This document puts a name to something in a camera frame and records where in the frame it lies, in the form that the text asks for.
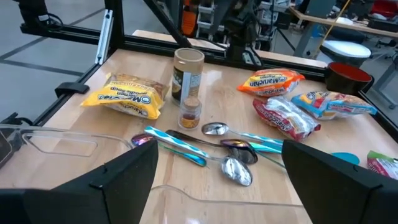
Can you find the black table-level camera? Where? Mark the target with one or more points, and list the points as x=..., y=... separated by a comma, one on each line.
x=4, y=149

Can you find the wooden desk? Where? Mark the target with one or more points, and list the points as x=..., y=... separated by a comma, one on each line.
x=326, y=21

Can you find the orange ramen packet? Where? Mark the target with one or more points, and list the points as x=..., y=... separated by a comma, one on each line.
x=270, y=82

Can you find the small cork-stoppered glass jar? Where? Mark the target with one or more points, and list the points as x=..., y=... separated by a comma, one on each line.
x=189, y=115

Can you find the silver aluminium extrusion bar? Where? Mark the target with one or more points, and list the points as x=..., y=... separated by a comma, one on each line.
x=104, y=37

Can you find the yellow ramen packet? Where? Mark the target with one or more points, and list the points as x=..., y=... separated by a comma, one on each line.
x=124, y=96

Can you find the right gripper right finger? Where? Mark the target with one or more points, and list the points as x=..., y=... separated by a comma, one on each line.
x=348, y=202

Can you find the red bowl black exterior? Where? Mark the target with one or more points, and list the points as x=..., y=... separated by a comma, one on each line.
x=345, y=81

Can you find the red ramen packet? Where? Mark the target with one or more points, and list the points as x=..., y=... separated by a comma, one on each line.
x=286, y=116

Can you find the black aluminium table frame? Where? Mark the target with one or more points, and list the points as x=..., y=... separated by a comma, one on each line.
x=155, y=43

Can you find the blue ramen packet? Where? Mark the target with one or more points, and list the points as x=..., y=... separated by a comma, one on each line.
x=332, y=104

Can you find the shelving with orange bins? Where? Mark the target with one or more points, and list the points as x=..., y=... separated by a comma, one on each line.
x=189, y=21

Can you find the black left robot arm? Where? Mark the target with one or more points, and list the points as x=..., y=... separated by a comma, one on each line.
x=239, y=28

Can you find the green ramen packet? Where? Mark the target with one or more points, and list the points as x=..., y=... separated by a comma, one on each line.
x=384, y=166

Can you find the white trash can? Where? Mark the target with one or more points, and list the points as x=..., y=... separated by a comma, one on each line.
x=345, y=48

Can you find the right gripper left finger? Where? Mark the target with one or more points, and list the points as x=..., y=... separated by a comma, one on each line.
x=93, y=205

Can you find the black plastic frame clip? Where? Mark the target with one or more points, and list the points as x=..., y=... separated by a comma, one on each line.
x=71, y=88

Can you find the tan-lidded spice jar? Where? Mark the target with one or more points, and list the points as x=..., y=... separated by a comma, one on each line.
x=186, y=77

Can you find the teal silicone spoon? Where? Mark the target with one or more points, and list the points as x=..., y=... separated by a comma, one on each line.
x=346, y=158

